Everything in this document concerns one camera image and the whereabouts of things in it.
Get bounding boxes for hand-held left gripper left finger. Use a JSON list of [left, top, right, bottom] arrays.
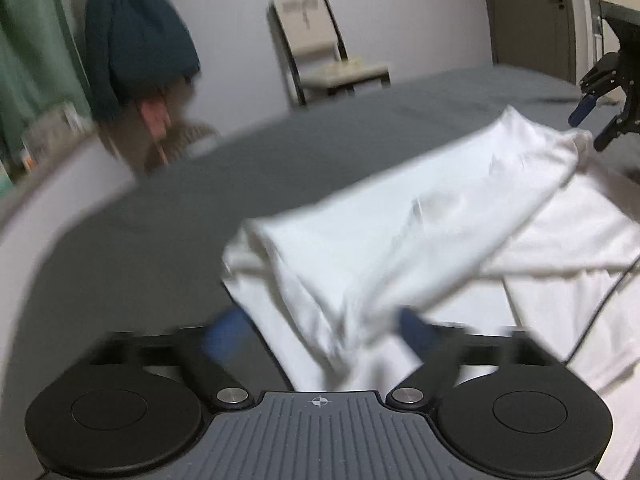
[[90, 310, 257, 409]]

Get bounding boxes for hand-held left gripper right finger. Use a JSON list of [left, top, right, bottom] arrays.
[[387, 309, 559, 409]]

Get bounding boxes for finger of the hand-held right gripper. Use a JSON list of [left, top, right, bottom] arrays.
[[593, 86, 640, 153], [568, 51, 626, 128]]

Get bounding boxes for white garment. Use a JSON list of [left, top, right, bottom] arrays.
[[221, 105, 640, 480]]

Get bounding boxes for beige door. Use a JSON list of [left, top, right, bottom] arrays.
[[479, 0, 597, 82]]

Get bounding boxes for woven wicker basket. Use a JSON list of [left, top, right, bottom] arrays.
[[144, 122, 222, 172]]

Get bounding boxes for pink hanging item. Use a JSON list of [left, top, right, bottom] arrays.
[[137, 95, 174, 142]]

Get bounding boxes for shelf clutter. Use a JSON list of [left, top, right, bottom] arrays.
[[0, 102, 97, 187]]

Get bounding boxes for dark teal hanging coat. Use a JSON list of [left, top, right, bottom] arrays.
[[83, 0, 202, 124]]

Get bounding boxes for green curtain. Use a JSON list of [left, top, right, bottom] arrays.
[[0, 0, 94, 172]]

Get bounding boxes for cream chair with dark frame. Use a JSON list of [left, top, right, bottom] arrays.
[[267, 0, 392, 107]]

